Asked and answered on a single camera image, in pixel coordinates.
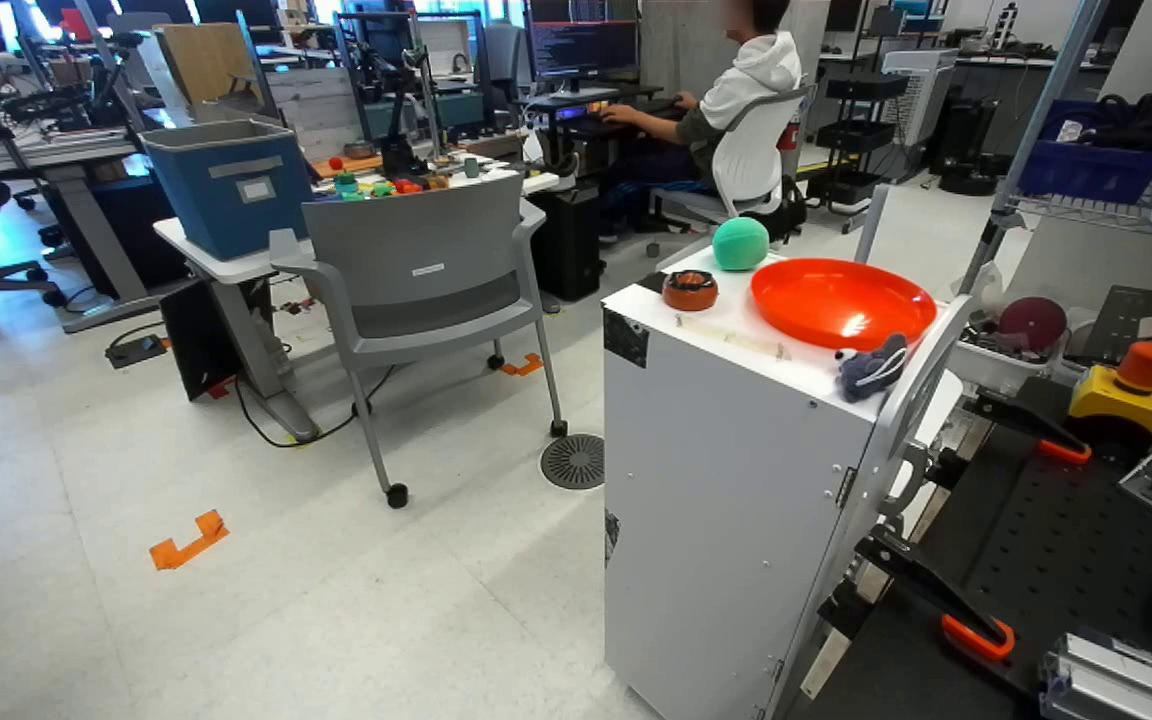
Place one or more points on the brown toy donut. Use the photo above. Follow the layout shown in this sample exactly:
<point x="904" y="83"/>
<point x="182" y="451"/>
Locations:
<point x="689" y="291"/>

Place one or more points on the person in white hoodie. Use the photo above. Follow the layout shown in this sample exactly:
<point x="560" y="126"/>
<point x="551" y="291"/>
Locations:
<point x="748" y="83"/>

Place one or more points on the black trash bin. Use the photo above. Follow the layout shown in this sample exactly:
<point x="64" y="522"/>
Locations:
<point x="963" y="143"/>

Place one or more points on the yellow emergency stop box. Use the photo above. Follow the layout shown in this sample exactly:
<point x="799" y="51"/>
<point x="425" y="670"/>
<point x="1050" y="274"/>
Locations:
<point x="1117" y="397"/>

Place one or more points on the grey chair with casters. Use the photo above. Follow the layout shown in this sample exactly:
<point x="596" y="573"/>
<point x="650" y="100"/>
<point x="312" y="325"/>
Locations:
<point x="420" y="262"/>

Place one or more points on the black power strip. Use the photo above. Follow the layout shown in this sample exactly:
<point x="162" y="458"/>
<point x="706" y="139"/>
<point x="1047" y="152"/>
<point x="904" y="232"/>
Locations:
<point x="137" y="348"/>

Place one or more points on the black breadboard table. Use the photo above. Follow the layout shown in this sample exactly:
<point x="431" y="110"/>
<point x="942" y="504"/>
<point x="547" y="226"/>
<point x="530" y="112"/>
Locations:
<point x="1042" y="547"/>

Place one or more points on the aluminium pole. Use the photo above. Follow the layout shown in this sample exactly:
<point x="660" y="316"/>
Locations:
<point x="1038" y="126"/>

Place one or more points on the blue crate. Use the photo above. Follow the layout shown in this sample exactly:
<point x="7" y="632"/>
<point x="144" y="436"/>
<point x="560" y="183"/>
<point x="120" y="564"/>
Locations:
<point x="1081" y="174"/>

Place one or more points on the green round plushie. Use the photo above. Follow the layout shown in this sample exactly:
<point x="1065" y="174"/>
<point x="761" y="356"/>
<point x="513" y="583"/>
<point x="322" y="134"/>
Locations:
<point x="742" y="245"/>

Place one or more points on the round grey floor disc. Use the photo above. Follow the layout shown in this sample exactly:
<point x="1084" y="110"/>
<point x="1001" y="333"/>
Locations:
<point x="575" y="463"/>

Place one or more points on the small computer monitor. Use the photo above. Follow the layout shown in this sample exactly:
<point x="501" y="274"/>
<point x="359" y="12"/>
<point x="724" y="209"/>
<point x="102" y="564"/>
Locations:
<point x="451" y="51"/>

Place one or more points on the white office chair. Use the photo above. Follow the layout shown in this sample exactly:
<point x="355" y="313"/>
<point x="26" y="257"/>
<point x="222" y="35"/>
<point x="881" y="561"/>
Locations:
<point x="754" y="152"/>

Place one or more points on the black bag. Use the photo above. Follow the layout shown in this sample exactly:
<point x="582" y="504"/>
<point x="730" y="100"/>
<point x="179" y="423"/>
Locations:
<point x="1143" y="116"/>

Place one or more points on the cardboard box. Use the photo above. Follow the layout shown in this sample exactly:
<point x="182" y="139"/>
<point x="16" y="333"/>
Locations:
<point x="208" y="61"/>

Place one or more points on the black computer tower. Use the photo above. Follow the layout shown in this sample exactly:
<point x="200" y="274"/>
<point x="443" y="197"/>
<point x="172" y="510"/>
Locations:
<point x="196" y="340"/>
<point x="565" y="245"/>

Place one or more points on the orange plate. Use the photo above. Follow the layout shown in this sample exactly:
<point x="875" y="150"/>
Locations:
<point x="841" y="307"/>

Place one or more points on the black utility cart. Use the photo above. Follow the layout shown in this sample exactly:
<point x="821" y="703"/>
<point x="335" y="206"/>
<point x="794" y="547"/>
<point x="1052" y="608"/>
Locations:
<point x="860" y="134"/>

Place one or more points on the aluminium extrusion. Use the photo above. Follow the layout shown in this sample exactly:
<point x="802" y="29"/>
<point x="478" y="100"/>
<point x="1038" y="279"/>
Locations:
<point x="1121" y="682"/>

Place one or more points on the maroon round object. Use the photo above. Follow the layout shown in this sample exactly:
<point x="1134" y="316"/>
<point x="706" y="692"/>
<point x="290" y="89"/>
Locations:
<point x="1033" y="325"/>

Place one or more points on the grey desk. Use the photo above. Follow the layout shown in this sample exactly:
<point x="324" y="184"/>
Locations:
<point x="29" y="152"/>

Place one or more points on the grey metal plate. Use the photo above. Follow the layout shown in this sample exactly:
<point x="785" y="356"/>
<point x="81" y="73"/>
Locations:
<point x="1121" y="320"/>

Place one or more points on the blue grey cloth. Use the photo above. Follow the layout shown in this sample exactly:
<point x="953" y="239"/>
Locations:
<point x="875" y="368"/>

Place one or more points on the black equipment stand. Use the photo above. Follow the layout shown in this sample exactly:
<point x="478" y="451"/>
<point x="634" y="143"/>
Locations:
<point x="396" y="100"/>

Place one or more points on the white tray board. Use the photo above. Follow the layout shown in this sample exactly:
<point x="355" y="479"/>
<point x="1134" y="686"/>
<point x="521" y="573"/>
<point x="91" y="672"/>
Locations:
<point x="722" y="534"/>

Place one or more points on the blue plastic bin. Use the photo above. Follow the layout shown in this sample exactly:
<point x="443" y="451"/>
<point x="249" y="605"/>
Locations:
<point x="239" y="192"/>

